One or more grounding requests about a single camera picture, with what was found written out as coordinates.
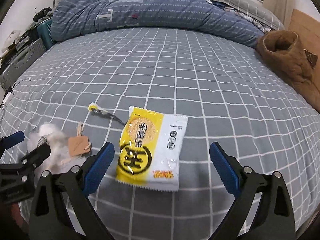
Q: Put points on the blue quilted duvet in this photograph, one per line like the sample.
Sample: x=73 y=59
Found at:
x=72 y=18

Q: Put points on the small yellow wrapper strip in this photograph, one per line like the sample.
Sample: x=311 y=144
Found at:
x=95 y=109

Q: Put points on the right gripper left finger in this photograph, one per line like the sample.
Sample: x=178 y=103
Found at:
x=49 y=218

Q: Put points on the grey checked bed sheet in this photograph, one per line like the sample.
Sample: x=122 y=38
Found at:
x=223 y=88

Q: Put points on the grey suitcase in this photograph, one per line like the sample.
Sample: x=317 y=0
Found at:
x=20 y=63

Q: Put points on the grey checked pillow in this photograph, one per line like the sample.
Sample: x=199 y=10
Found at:
x=261 y=18

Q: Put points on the wooden headboard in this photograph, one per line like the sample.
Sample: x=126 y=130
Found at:
x=308 y=30

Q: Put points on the white charger adapter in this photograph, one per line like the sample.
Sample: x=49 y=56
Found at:
x=7 y=98

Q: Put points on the yellow white snack packet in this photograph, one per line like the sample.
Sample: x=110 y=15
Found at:
x=149 y=150

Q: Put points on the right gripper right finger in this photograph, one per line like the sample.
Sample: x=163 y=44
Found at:
x=274 y=218

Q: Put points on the brown fleece jacket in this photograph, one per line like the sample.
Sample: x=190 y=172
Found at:
x=284 y=54

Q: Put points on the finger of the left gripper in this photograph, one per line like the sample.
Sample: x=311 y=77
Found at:
x=33 y=160
x=11 y=140

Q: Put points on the brown paper tag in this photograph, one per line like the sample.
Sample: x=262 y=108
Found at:
x=79 y=144

